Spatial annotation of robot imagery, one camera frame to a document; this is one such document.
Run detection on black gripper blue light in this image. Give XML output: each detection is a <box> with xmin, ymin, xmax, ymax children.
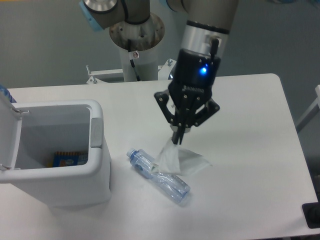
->
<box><xmin>154</xmin><ymin>48</ymin><xmax>221</xmax><ymax>145</ymax></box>

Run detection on white plastic wrapper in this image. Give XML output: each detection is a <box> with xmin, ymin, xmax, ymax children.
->
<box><xmin>151</xmin><ymin>139</ymin><xmax>212</xmax><ymax>176</ymax></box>

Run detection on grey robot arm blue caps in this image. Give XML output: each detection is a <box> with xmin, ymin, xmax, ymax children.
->
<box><xmin>79</xmin><ymin>0</ymin><xmax>238</xmax><ymax>145</ymax></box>

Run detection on white plastic trash can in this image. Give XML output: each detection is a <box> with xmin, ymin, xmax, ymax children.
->
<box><xmin>0</xmin><ymin>98</ymin><xmax>111</xmax><ymax>207</ymax></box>

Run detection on clear crushed plastic bottle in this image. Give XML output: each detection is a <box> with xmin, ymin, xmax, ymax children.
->
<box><xmin>126</xmin><ymin>148</ymin><xmax>191</xmax><ymax>204</ymax></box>

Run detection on blue orange snack packet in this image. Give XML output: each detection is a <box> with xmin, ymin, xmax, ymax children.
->
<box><xmin>47</xmin><ymin>151</ymin><xmax>89</xmax><ymax>168</ymax></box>

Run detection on black clamp at table edge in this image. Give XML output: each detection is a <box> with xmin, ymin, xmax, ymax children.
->
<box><xmin>302</xmin><ymin>202</ymin><xmax>320</xmax><ymax>229</ymax></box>

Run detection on blue object behind lid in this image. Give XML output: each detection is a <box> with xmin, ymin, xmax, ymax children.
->
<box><xmin>0</xmin><ymin>84</ymin><xmax>17</xmax><ymax>103</ymax></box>

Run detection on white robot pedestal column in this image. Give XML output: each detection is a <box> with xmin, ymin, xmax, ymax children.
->
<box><xmin>109</xmin><ymin>13</ymin><xmax>165</xmax><ymax>81</ymax></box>

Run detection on black cable on pedestal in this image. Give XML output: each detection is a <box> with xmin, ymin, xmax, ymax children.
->
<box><xmin>126</xmin><ymin>38</ymin><xmax>141</xmax><ymax>82</ymax></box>

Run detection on white frame at right edge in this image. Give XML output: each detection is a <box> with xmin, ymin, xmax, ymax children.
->
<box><xmin>295</xmin><ymin>85</ymin><xmax>320</xmax><ymax>133</ymax></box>

